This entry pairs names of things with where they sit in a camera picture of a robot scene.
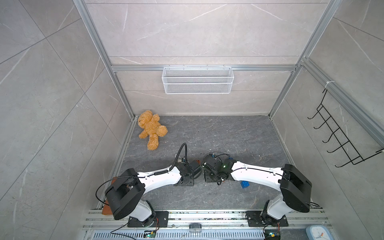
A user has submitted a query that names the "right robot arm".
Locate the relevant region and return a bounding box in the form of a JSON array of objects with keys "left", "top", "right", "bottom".
[{"left": 201, "top": 154, "right": 312, "bottom": 226}]

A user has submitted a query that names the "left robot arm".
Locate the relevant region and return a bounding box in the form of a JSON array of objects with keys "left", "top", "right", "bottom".
[{"left": 95, "top": 143, "right": 202, "bottom": 222}]

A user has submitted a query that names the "blue lego brick right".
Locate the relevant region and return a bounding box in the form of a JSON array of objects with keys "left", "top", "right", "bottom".
[{"left": 241, "top": 181, "right": 250, "bottom": 189}]

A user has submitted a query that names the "brown teddy bear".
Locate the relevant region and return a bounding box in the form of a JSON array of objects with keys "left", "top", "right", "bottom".
[{"left": 138, "top": 110, "right": 168, "bottom": 151}]

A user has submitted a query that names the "brown block at left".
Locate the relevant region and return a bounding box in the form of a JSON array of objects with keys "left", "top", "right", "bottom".
[{"left": 101, "top": 176, "right": 118, "bottom": 216}]

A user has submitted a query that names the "aluminium front rail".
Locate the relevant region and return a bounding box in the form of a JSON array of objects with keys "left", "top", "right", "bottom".
[{"left": 81, "top": 209, "right": 335, "bottom": 240}]

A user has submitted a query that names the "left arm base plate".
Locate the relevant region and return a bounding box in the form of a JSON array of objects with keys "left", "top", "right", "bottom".
[{"left": 128, "top": 211, "right": 169, "bottom": 228}]

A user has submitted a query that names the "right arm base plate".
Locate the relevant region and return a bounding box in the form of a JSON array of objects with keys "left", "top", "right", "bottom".
[{"left": 246, "top": 211, "right": 289, "bottom": 227}]

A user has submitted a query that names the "white wire mesh basket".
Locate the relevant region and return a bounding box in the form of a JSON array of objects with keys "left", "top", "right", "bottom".
[{"left": 162, "top": 67, "right": 235, "bottom": 95}]

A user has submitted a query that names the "blue-rimmed clock on rail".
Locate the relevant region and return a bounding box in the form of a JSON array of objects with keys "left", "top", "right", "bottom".
[{"left": 306, "top": 225, "right": 334, "bottom": 240}]

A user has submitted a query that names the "black wall hook rack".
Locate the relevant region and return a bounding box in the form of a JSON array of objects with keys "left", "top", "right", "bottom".
[{"left": 307, "top": 89, "right": 384, "bottom": 168}]

